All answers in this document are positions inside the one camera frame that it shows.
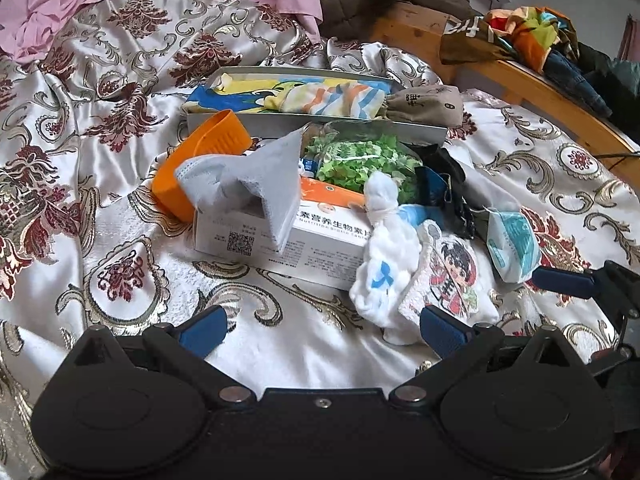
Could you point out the fluffy white blue-marked towel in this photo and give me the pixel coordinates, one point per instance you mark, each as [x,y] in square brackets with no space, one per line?
[385,260]

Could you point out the clear bag of green pieces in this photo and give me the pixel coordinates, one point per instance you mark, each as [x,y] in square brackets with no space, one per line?
[360,160]

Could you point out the pink curtain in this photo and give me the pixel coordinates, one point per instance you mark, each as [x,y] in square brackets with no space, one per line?
[631,35]

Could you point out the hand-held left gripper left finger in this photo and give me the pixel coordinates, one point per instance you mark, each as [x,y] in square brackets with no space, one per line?
[201,332]

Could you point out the blue jeans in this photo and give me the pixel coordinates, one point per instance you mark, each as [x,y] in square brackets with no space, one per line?
[575,80]

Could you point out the grey knitted cloth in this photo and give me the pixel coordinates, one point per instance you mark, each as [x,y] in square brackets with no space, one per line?
[255,180]

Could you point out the grey metal tray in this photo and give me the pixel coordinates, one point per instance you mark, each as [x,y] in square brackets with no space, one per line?
[350,132]

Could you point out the black cloth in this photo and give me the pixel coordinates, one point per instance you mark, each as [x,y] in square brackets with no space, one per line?
[450,175]

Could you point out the yellow blue cartoon cloth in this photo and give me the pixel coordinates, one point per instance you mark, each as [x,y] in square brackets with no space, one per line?
[235,95]

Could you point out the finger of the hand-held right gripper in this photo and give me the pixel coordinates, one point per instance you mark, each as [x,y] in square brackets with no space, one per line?
[562,281]

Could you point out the cartoon character white towel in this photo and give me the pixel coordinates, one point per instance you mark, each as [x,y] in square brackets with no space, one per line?
[450,270]

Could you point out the orange silicone cup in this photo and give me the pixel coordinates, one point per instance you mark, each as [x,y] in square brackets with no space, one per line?
[220,135]

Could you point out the white orange medicine box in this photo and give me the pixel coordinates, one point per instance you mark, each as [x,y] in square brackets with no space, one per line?
[310,245]

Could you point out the wooden bed frame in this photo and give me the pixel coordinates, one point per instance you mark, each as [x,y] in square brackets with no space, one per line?
[540,95]

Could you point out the colourful patchwork cloth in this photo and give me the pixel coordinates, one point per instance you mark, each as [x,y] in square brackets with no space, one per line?
[525,35]

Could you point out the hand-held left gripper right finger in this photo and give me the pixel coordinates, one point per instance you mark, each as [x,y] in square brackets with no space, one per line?
[445,332]

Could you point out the pastel striped cloth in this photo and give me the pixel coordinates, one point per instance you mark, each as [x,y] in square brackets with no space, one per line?
[340,97]

